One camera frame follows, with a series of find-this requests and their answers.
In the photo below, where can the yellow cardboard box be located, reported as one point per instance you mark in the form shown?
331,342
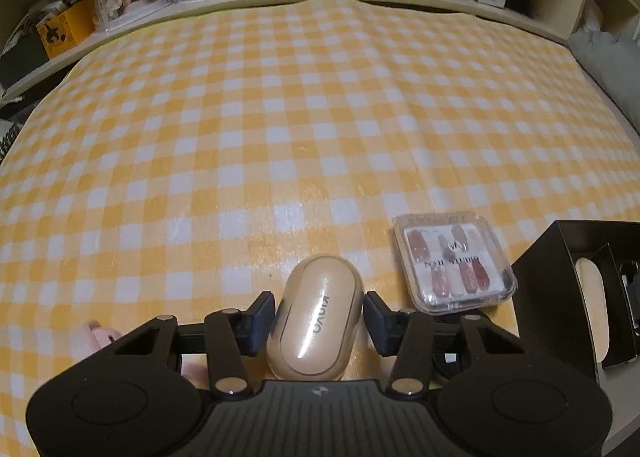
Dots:
60,33

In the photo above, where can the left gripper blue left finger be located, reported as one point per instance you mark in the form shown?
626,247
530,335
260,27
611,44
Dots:
256,324

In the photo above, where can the clear nail tips box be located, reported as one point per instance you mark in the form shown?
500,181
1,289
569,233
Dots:
453,262

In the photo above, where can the gray pillow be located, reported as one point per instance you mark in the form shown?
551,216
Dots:
613,61

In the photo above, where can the black box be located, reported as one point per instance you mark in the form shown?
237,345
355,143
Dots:
550,303

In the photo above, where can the yellow white checkered cloth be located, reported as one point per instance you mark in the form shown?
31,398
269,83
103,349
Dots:
189,165

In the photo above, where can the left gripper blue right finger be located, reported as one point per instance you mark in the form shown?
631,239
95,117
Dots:
386,328

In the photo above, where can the beige earbuds case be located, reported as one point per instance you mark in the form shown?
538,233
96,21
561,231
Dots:
315,327

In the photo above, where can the light wooden oval case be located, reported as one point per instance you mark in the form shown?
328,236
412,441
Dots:
591,284

